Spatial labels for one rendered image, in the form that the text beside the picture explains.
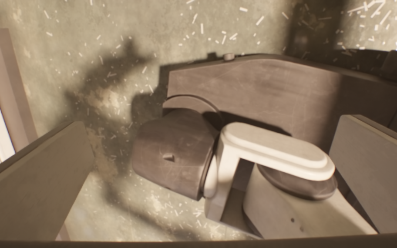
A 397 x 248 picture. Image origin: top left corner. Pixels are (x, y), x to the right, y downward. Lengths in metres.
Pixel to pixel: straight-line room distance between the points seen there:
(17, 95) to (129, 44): 0.70
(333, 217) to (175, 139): 0.28
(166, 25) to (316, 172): 0.58
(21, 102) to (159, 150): 1.01
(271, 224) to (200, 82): 0.33
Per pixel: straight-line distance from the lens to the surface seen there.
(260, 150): 0.38
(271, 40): 0.66
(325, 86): 0.51
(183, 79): 0.55
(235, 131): 0.41
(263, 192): 0.41
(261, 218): 0.43
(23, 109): 1.36
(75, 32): 0.99
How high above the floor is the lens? 0.66
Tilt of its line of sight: 60 degrees down
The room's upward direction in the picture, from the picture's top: 136 degrees counter-clockwise
